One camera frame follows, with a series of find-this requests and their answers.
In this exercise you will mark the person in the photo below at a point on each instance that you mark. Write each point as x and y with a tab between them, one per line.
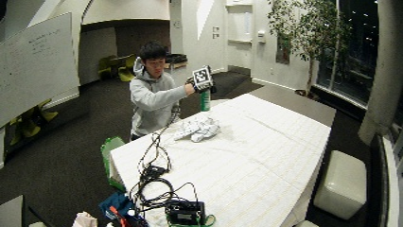
152	94

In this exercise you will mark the indoor tree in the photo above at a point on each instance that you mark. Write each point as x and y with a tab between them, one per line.
309	34

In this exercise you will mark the yellow-green chair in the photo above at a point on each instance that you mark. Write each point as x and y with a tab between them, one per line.
125	71
34	121
106	65

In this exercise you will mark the crumpled white cloth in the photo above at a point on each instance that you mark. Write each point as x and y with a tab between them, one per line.
197	128

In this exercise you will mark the pink crumpled paper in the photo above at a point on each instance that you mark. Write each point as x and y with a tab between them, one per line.
84	219

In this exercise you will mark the orange tool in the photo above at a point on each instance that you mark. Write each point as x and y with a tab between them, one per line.
118	215

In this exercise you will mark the green bottle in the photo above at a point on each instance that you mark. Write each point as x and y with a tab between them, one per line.
205	100

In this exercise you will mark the green chair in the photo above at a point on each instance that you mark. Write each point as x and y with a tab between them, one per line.
110	157

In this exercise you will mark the white cube stool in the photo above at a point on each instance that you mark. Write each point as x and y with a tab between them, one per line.
342	184

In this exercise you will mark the white tablecloth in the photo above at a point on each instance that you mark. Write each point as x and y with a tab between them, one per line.
235	157

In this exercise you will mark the blue bag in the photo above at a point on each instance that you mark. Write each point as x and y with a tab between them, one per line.
116	206

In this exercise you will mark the black electronic box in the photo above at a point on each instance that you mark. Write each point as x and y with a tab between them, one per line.
185	212

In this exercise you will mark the small black hub box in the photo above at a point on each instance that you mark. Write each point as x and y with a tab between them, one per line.
153	171

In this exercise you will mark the white marker cube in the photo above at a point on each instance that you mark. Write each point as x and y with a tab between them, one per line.
203	75

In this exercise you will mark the white whiteboard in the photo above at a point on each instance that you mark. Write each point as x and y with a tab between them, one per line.
35	66

